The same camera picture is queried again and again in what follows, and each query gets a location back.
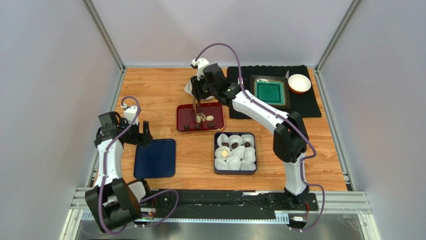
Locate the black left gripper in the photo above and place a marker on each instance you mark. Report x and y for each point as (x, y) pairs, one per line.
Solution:
(139, 138)

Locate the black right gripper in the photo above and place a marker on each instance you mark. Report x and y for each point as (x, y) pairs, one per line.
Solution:
(198, 90)

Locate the stainless steel serving tongs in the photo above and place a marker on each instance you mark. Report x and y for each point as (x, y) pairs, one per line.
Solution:
(196, 107)

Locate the oval white chocolate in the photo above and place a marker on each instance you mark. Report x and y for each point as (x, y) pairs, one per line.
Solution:
(209, 118)

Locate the white cube chocolate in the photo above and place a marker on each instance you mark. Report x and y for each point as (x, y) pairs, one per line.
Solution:
(224, 153)

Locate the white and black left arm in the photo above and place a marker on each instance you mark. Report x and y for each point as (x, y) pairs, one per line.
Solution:
(113, 202)

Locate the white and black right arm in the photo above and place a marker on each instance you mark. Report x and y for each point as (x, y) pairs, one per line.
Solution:
(289, 133)

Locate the red chocolate tray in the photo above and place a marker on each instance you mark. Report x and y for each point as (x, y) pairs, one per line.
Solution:
(184, 116)

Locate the dark blue chocolate box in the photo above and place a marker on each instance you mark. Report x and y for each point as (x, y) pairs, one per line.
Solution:
(246, 168)

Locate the translucent round lid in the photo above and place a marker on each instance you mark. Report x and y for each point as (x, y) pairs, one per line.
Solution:
(188, 89)

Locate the dark blue box lid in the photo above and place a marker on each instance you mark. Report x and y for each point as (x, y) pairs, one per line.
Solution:
(155, 160)

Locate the white paper cup one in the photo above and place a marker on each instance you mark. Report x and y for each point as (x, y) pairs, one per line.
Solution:
(223, 138)

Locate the white paper cup two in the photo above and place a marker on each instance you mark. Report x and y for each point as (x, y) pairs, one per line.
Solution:
(235, 139)

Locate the white paper cup three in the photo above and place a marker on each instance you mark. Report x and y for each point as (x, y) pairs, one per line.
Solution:
(248, 138)

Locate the white paper cup four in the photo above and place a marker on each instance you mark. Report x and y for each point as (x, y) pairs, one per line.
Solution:
(218, 153)

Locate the white paper cup five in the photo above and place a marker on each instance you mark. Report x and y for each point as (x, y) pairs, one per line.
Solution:
(238, 152)

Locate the green square ceramic plate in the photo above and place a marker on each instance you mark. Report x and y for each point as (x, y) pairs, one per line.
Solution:
(272, 90)

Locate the white paper cup six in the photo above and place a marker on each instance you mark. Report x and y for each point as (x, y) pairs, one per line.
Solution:
(220, 165)

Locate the white paper cup seven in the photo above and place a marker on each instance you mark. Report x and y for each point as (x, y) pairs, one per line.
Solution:
(233, 163)

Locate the white paper cup eight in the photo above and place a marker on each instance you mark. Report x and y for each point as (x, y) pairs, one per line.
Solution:
(249, 155)

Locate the white and orange bowl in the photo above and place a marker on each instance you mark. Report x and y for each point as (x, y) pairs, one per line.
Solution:
(299, 83)

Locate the black placemat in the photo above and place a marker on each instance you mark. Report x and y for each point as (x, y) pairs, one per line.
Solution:
(305, 104)

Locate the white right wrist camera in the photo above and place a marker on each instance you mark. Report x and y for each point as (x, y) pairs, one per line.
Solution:
(199, 64)

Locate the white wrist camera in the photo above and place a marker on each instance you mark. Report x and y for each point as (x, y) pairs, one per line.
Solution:
(199, 64)
(131, 113)

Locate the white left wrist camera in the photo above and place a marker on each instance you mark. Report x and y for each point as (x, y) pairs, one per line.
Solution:
(131, 113)

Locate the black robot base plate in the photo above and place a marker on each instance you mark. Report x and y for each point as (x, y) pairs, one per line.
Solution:
(186, 204)

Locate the aluminium frame rail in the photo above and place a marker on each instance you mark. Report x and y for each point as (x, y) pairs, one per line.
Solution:
(332, 202)

